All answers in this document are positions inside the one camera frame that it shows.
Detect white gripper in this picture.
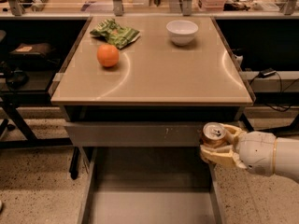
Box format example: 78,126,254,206
200,124,277,176

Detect orange soda can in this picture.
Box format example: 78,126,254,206
202,122,226,148

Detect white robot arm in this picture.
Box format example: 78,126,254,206
200,122,299,182

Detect closed top drawer front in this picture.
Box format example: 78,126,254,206
64,121,205,147

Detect grey drawer cabinet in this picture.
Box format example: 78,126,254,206
50,14,257,224

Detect open middle drawer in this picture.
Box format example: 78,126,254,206
77,147,226,224

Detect black table leg right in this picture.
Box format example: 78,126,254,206
240,114,254,132

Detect black power adapter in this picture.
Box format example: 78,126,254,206
258,68,277,78

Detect white bowl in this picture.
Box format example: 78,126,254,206
166,20,198,46

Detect orange fruit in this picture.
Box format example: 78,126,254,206
96,44,119,68

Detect green chip bag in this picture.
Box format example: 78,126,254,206
90,18,140,49

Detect black bag on shelf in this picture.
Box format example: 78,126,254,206
9,43,56,66

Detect black headphones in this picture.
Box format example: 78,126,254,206
0,62,29,89

